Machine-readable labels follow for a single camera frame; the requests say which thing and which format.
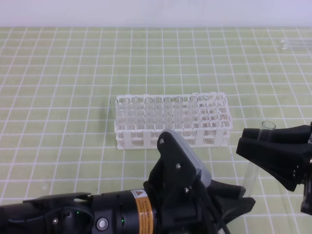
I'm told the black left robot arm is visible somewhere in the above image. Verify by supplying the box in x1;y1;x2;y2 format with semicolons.
0;160;255;234

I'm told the spare glass tube far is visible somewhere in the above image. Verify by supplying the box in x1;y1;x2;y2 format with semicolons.
279;39;312;46

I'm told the spare glass tube middle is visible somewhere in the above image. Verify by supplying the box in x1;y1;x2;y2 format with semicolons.
280;43;312;50

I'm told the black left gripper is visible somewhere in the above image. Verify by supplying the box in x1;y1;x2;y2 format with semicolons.
143;160;256;234

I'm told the spare glass tube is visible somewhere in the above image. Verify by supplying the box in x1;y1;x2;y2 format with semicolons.
279;39;312;46
280;43;312;50

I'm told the clear glass test tube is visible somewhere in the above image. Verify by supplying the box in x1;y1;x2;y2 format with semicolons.
241;120;276;197

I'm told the black grey left wrist camera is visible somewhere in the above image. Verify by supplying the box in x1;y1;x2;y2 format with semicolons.
157;129;212;188

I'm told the white plastic test tube rack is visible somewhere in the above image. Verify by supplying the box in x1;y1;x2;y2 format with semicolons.
110;92;233;149

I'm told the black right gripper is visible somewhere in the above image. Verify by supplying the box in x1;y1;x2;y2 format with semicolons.
236;123;312;215

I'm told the glass tube in rack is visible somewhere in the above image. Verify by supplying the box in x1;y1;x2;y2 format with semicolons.
174;97;183;129
164;97;173;129

